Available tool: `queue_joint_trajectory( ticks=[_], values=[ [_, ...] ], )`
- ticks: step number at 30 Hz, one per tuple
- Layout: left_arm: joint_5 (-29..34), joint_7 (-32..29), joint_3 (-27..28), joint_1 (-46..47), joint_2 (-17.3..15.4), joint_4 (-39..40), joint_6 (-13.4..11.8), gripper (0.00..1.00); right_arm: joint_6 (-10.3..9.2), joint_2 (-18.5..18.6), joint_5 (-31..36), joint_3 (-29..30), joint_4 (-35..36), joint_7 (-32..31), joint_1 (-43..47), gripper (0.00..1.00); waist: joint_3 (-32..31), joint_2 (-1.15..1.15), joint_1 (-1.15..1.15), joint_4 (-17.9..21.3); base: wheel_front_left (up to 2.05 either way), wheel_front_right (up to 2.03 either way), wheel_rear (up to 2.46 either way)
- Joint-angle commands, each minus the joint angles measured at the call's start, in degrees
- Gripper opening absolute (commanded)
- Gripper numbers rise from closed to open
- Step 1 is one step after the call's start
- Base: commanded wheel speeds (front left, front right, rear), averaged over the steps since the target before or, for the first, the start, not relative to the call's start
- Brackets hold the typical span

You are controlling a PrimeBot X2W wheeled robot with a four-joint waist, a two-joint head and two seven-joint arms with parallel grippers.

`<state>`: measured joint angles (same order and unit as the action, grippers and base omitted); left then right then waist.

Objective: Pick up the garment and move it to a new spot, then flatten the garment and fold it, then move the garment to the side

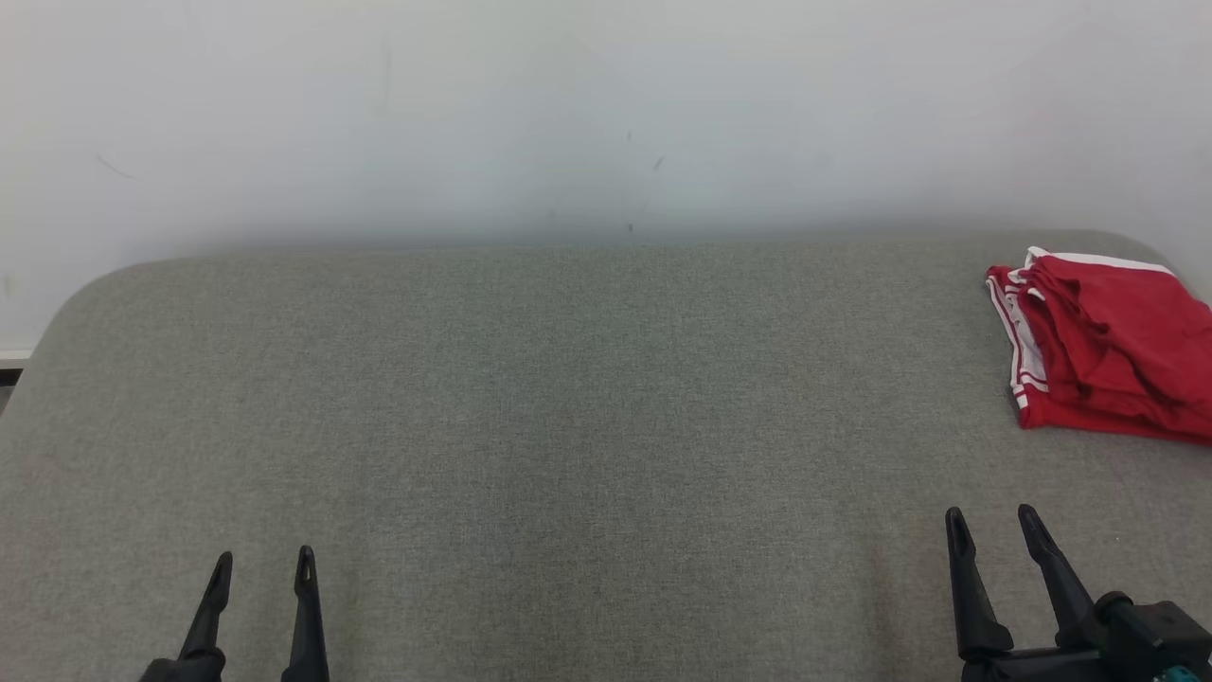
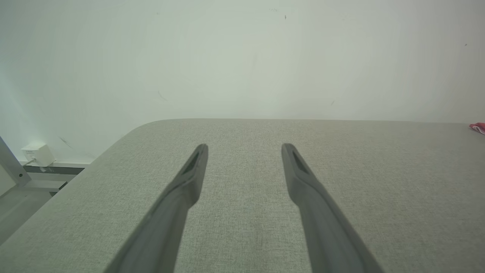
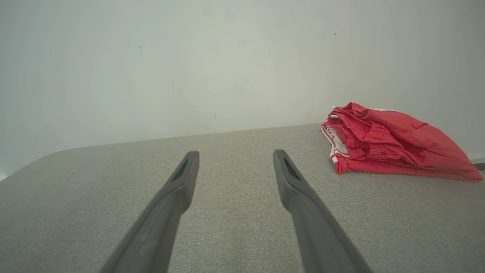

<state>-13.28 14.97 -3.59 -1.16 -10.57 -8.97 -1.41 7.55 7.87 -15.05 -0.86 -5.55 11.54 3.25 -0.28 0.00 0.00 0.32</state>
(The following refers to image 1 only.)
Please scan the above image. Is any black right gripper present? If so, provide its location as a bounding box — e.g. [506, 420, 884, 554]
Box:
[944, 504, 1212, 682]

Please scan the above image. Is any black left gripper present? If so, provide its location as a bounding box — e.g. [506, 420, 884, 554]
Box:
[138, 545, 331, 682]

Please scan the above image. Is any red jersey with white trim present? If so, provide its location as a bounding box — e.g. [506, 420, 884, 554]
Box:
[985, 263, 1212, 447]

